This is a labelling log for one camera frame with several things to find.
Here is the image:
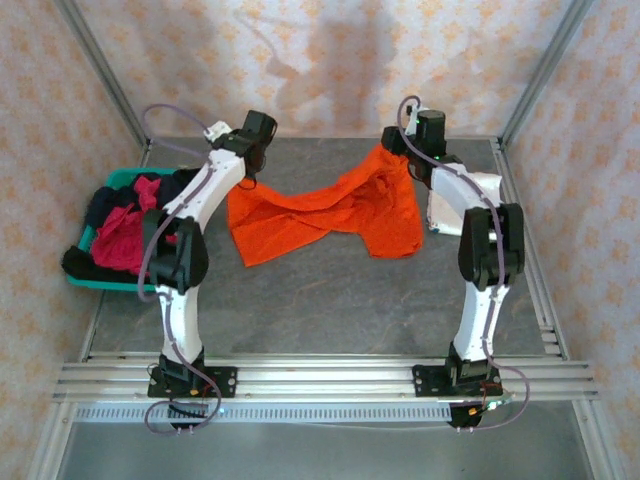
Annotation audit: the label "magenta t-shirt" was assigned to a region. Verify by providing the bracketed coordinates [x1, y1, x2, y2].
[89, 174, 174, 276]

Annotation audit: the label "orange t-shirt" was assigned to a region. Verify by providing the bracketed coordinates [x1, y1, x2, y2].
[227, 144, 425, 269]

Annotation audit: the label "teal plastic basket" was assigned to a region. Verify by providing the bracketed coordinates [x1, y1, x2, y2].
[67, 168, 192, 294]

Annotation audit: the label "aluminium cross rails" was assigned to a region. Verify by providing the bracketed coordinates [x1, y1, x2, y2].
[52, 352, 599, 402]

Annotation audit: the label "aluminium frame post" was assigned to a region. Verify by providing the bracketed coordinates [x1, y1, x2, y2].
[52, 0, 152, 151]
[499, 0, 597, 146]

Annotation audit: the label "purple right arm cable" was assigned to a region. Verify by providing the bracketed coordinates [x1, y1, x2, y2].
[397, 95, 531, 434]

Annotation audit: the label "small circuit board with wires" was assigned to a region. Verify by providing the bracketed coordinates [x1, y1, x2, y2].
[467, 382, 517, 419]

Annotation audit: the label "white folded t-shirt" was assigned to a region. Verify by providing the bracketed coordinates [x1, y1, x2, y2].
[426, 171, 504, 236]

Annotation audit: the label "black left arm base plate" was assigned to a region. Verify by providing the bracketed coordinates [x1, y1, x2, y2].
[147, 352, 239, 399]

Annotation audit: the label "black t-shirt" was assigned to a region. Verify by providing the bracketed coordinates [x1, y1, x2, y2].
[61, 245, 147, 289]

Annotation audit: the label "slotted grey cable duct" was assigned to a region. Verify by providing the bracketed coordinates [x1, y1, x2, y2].
[74, 402, 454, 424]

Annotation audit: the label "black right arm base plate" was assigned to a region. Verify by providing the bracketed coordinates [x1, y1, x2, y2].
[412, 362, 502, 399]

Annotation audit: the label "navy t-shirt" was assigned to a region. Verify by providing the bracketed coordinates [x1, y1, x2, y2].
[83, 170, 202, 227]

